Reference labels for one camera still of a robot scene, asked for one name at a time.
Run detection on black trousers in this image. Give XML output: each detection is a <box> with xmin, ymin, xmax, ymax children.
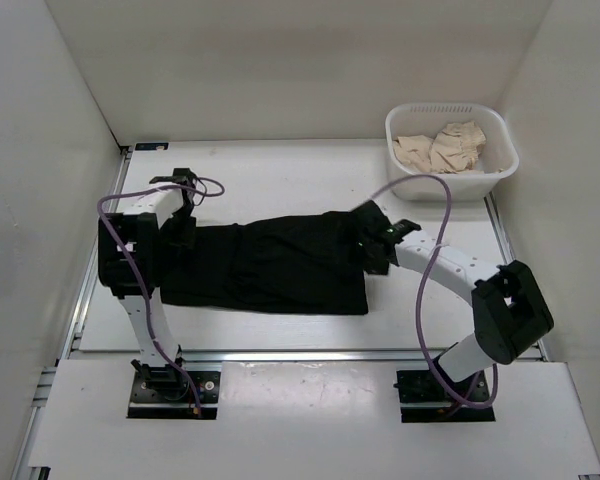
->
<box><xmin>160</xmin><ymin>211</ymin><xmax>369</xmax><ymax>316</ymax></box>

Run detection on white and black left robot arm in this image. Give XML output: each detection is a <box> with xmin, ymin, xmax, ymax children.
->
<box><xmin>96</xmin><ymin>168</ymin><xmax>208</xmax><ymax>411</ymax></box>

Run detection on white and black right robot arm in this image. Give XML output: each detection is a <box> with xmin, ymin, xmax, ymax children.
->
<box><xmin>352</xmin><ymin>201</ymin><xmax>554</xmax><ymax>400</ymax></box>

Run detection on beige trousers in basket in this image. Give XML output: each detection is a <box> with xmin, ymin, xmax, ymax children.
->
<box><xmin>392</xmin><ymin>121</ymin><xmax>487</xmax><ymax>174</ymax></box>

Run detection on black corner label sticker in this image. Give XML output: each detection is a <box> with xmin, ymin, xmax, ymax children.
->
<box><xmin>134</xmin><ymin>142</ymin><xmax>169</xmax><ymax>151</ymax></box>

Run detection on white plastic laundry basket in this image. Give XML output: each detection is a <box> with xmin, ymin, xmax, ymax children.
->
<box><xmin>384</xmin><ymin>102</ymin><xmax>520</xmax><ymax>202</ymax></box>

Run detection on white front cover board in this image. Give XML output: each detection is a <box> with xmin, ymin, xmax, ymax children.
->
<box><xmin>29</xmin><ymin>360</ymin><xmax>600</xmax><ymax>479</ymax></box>

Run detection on aluminium left frame rail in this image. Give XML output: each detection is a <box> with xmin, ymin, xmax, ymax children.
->
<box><xmin>9</xmin><ymin>145</ymin><xmax>132</xmax><ymax>480</ymax></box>

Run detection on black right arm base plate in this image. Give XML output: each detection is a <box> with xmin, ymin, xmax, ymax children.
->
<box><xmin>394</xmin><ymin>370</ymin><xmax>496</xmax><ymax>423</ymax></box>

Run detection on aluminium front frame rail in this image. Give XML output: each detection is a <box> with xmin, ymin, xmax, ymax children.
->
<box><xmin>68</xmin><ymin>346</ymin><xmax>544</xmax><ymax>363</ymax></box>

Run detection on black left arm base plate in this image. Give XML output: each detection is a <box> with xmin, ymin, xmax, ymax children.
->
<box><xmin>127</xmin><ymin>360</ymin><xmax>221</xmax><ymax>420</ymax></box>

